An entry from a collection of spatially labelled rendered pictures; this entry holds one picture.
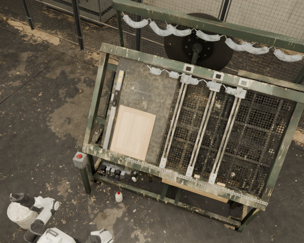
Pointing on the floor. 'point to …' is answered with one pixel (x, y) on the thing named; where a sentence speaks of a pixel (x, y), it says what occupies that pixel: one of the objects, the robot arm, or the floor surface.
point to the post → (85, 181)
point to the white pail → (21, 215)
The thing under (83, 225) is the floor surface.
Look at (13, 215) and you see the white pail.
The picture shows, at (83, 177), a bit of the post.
